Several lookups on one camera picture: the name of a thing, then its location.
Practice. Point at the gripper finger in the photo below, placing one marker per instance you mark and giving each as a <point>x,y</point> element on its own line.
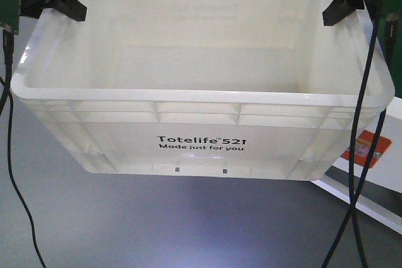
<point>340,9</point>
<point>73,9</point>

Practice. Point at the white plastic Totelife crate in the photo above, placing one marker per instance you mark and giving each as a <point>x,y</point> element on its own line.
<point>221,88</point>

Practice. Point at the right green circuit board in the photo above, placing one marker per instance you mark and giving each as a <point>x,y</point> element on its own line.
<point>390,40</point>

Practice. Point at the green circuit board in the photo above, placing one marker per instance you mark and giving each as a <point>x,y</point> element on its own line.
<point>10,10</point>
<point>390,40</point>

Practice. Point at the left green circuit board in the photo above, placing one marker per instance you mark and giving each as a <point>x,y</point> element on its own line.
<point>10,10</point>

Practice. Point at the orange warning sticker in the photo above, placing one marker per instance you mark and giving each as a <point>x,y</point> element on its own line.
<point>361,151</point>

